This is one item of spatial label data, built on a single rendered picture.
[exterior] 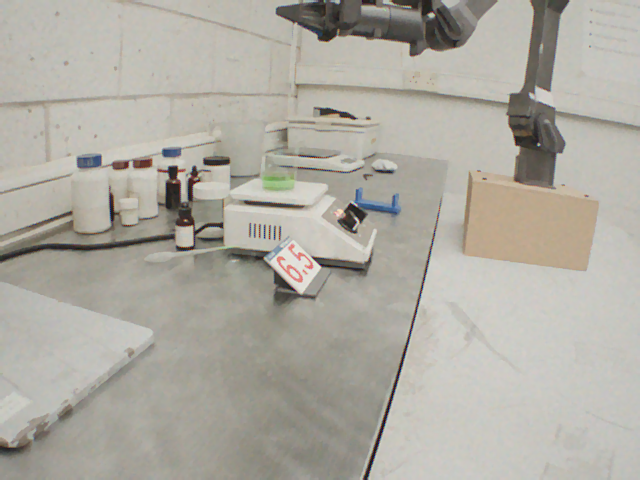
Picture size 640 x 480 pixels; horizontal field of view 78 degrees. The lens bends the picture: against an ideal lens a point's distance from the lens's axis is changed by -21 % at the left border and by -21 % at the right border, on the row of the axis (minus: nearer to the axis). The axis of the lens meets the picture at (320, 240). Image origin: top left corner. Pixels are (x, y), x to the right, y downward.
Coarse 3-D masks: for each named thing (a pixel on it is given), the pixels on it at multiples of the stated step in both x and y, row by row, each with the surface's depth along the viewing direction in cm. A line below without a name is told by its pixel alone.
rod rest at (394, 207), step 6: (360, 192) 101; (360, 198) 102; (396, 198) 98; (360, 204) 100; (366, 204) 99; (372, 204) 99; (378, 204) 99; (384, 204) 99; (390, 204) 100; (396, 204) 98; (384, 210) 98; (390, 210) 97; (396, 210) 97
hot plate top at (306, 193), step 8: (248, 184) 71; (256, 184) 72; (296, 184) 73; (304, 184) 73; (312, 184) 73; (320, 184) 74; (232, 192) 65; (240, 192) 66; (248, 192) 66; (256, 192) 66; (264, 192) 66; (296, 192) 67; (304, 192) 67; (312, 192) 68; (320, 192) 68; (256, 200) 65; (264, 200) 65; (272, 200) 64; (280, 200) 64; (288, 200) 64; (296, 200) 64; (304, 200) 63; (312, 200) 64
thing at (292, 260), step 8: (288, 248) 61; (296, 248) 62; (280, 256) 58; (288, 256) 59; (296, 256) 61; (304, 256) 62; (280, 264) 56; (288, 264) 58; (296, 264) 59; (304, 264) 61; (312, 264) 62; (288, 272) 56; (296, 272) 58; (304, 272) 59; (296, 280) 56; (304, 280) 58
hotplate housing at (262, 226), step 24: (240, 216) 65; (264, 216) 65; (288, 216) 64; (312, 216) 64; (240, 240) 66; (264, 240) 66; (312, 240) 64; (336, 240) 64; (336, 264) 65; (360, 264) 64
